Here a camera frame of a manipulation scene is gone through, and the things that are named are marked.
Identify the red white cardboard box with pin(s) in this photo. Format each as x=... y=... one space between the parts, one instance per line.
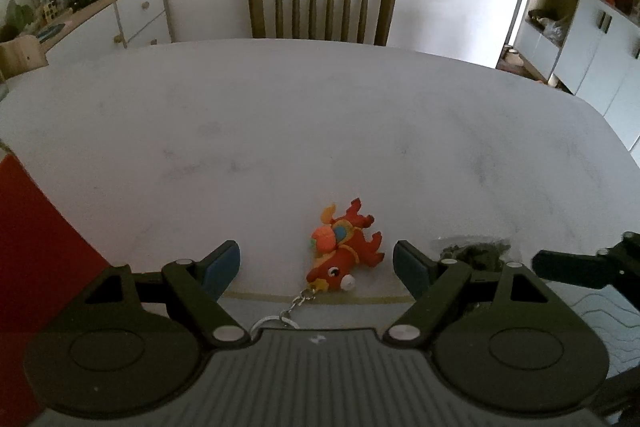
x=45 y=264

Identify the wooden tray holder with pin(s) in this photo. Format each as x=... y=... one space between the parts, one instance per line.
x=20 y=55

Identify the white sideboard wooden top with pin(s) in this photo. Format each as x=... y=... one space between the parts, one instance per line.
x=108 y=26

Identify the red dragon keychain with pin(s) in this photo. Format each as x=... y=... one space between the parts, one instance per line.
x=340 y=245

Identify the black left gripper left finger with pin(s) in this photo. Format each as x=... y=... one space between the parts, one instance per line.
x=190 y=291

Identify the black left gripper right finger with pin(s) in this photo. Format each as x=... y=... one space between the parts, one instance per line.
x=444 y=291

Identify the white wall cabinet unit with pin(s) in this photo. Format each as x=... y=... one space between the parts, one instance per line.
x=589 y=48

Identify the dark green small packet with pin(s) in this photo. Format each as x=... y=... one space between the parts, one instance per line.
x=480 y=256

